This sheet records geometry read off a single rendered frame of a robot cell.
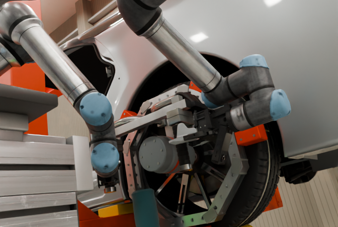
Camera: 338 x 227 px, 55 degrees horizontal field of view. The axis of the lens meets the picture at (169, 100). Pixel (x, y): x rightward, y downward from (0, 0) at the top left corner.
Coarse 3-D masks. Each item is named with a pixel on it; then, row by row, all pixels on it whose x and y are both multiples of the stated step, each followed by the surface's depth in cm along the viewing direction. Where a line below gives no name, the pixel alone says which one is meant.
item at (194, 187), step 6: (210, 144) 142; (228, 156) 136; (210, 162) 137; (228, 162) 136; (222, 168) 137; (228, 168) 135; (204, 174) 141; (180, 180) 148; (192, 180) 144; (204, 180) 141; (210, 180) 139; (216, 180) 138; (192, 186) 144; (198, 186) 142; (210, 186) 139; (216, 186) 137; (198, 192) 142; (210, 192) 138
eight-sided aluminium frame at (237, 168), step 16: (160, 96) 138; (144, 112) 142; (144, 128) 146; (128, 144) 144; (128, 160) 142; (240, 160) 112; (128, 176) 141; (240, 176) 115; (224, 192) 113; (160, 208) 133; (224, 208) 117; (160, 224) 126; (176, 224) 122; (192, 224) 118
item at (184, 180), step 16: (192, 112) 159; (160, 128) 155; (208, 160) 135; (144, 176) 146; (160, 176) 155; (224, 176) 126; (160, 192) 143; (176, 192) 155; (176, 208) 139; (192, 208) 146; (208, 208) 127
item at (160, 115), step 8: (176, 104) 109; (184, 104) 107; (160, 112) 112; (136, 120) 118; (144, 120) 116; (152, 120) 114; (120, 128) 122; (128, 128) 120; (136, 128) 119; (120, 136) 125
